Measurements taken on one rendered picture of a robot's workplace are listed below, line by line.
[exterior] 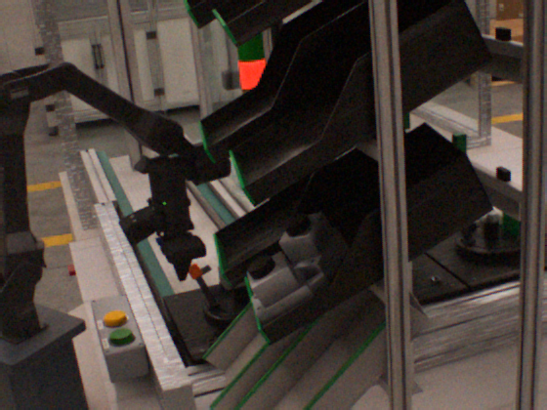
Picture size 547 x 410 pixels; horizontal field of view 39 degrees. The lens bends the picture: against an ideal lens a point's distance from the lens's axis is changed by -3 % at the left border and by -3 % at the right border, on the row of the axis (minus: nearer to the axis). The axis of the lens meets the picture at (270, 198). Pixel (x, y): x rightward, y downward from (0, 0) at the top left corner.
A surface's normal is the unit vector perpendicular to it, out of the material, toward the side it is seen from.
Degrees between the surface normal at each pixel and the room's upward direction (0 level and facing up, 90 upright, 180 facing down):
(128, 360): 90
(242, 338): 90
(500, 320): 90
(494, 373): 0
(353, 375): 90
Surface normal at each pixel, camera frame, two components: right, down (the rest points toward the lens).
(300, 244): -0.40, 0.59
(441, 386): -0.10, -0.93
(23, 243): 0.46, -0.25
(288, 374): 0.15, 0.34
